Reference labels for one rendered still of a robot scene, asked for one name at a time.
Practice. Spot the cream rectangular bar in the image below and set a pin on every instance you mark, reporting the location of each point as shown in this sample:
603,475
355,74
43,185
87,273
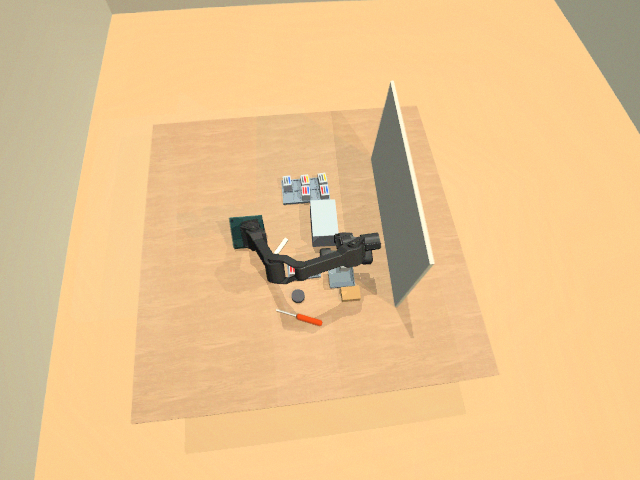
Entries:
281,246

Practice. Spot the dark grey short cylinder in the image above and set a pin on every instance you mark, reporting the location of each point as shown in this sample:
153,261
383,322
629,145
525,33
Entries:
298,296

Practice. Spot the grey flat panel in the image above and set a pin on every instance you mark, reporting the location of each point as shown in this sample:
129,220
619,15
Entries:
403,221

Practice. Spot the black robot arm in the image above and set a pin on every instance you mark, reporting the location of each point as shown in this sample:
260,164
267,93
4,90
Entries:
350,253

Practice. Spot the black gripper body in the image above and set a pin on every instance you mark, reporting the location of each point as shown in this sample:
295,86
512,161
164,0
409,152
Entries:
367,261

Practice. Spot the orange rectangular block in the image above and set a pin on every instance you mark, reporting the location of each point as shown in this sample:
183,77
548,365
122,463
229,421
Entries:
351,293

